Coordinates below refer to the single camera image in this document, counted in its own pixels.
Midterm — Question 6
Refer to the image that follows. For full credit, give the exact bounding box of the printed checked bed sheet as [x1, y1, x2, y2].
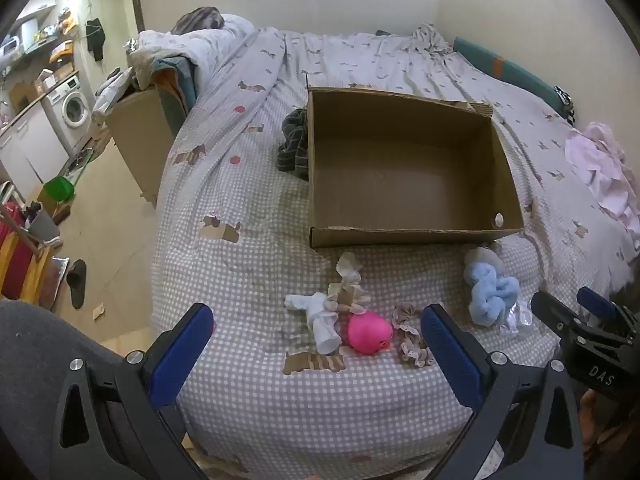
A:
[150, 25, 640, 466]

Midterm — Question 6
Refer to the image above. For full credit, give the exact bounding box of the beige frilly sock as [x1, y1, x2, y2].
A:
[327, 252, 372, 315]

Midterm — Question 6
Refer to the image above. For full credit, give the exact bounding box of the dark striped cloth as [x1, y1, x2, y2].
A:
[276, 108, 314, 184]

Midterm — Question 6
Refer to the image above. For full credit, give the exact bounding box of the white washing machine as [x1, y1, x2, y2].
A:
[41, 76, 94, 155]

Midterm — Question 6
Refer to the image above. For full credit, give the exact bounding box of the green plastic basin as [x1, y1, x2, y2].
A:
[42, 175, 77, 204]

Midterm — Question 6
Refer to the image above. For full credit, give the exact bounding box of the red suitcase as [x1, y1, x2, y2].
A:
[0, 204, 32, 301]

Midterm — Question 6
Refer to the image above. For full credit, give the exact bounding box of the clear plastic bag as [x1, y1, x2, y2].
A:
[499, 299, 535, 335]

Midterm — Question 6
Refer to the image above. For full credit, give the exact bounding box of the black slipper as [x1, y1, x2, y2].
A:
[66, 259, 89, 310]

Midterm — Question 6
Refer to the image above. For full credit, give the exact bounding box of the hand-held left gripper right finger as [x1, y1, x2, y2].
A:
[420, 303, 586, 480]

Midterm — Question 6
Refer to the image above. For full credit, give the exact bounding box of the grey striped blanket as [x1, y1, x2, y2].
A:
[172, 6, 226, 36]

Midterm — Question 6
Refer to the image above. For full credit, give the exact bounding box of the tan lace-trimmed sock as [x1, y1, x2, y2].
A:
[391, 302, 436, 367]

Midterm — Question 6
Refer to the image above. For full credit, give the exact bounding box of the large cardboard box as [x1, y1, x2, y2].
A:
[306, 85, 525, 250]

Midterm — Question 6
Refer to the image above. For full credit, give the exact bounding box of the teal pillow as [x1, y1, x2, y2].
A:
[452, 36, 577, 123]

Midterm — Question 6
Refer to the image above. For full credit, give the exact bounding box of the white sock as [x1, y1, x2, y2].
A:
[285, 292, 347, 354]

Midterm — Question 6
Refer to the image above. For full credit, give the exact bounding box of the white printed duvet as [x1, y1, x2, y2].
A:
[131, 12, 258, 106]

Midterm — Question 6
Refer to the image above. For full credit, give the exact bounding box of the pink cloth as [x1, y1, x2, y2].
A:
[565, 121, 640, 252]

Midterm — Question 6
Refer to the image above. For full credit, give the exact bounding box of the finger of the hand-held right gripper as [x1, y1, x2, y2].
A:
[531, 291, 587, 340]
[576, 287, 621, 322]

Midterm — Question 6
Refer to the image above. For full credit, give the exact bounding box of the tall cardboard box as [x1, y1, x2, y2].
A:
[106, 84, 177, 207]

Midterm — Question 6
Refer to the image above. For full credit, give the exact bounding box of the person's right hand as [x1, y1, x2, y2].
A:
[579, 389, 640, 466]

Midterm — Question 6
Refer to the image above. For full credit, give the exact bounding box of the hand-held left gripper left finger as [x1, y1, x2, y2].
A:
[47, 303, 216, 480]

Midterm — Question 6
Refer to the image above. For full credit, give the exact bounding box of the black hanging garment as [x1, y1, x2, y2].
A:
[85, 18, 107, 64]

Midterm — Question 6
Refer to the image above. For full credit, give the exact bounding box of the pink rubber toy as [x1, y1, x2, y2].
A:
[344, 310, 394, 357]

